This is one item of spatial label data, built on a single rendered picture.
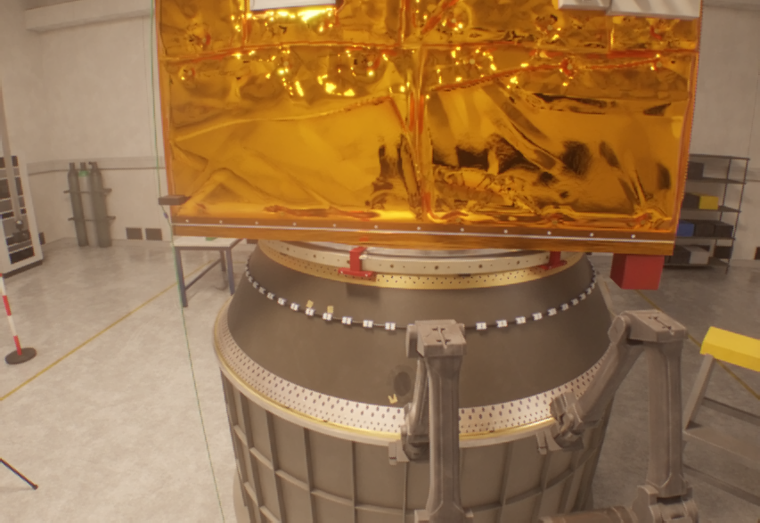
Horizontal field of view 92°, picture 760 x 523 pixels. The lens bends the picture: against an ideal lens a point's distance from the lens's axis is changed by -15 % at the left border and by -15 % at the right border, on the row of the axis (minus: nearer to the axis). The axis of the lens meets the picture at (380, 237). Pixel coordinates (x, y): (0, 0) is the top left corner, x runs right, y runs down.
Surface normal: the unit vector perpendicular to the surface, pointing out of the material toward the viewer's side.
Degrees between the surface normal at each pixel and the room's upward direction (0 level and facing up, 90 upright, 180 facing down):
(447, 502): 67
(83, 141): 90
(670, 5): 90
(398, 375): 62
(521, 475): 90
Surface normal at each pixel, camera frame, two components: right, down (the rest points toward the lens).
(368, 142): -0.15, 0.26
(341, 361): -0.33, -0.24
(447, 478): 0.04, -0.14
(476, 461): 0.12, 0.25
